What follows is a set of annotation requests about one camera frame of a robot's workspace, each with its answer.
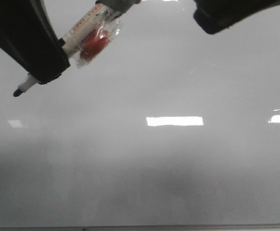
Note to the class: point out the red tape on marker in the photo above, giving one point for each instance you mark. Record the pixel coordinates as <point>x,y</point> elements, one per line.
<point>91,47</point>

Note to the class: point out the grey aluminium whiteboard frame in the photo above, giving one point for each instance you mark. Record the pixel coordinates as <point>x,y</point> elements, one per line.
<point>220,227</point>

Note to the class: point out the white glossy whiteboard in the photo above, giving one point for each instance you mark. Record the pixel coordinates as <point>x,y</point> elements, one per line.
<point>168,125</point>

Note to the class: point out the white black-tipped whiteboard marker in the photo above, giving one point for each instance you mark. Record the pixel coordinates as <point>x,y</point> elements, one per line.
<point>84,28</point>

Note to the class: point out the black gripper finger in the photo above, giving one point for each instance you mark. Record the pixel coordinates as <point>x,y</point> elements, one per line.
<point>27,36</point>
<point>213,16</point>

